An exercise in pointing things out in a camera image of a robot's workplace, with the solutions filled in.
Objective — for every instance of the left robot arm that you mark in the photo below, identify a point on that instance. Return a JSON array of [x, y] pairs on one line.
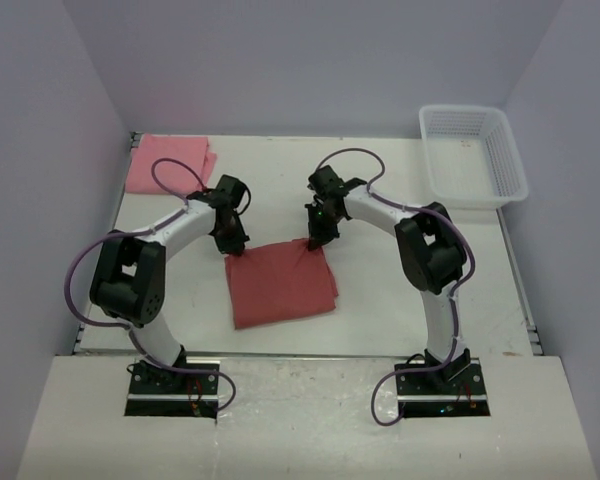
[[129, 282]]

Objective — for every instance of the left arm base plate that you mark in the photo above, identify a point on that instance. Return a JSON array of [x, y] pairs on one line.
[[154, 392]]

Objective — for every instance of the folded pink t shirt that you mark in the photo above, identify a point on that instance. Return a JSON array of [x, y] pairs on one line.
[[194, 152]]

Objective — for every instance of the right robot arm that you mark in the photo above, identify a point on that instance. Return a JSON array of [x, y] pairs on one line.
[[431, 251]]

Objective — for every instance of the white plastic basket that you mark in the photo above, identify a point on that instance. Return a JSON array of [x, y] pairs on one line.
[[471, 157]]

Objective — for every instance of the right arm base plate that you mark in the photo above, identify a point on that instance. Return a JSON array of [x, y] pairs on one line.
[[463, 396]]

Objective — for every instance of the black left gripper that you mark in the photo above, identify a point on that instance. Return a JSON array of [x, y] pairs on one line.
[[231, 238]]

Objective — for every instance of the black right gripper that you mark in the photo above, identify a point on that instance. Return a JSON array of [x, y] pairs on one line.
[[320, 228]]

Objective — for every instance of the red t shirt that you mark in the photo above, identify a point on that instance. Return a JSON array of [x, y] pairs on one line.
[[279, 282]]

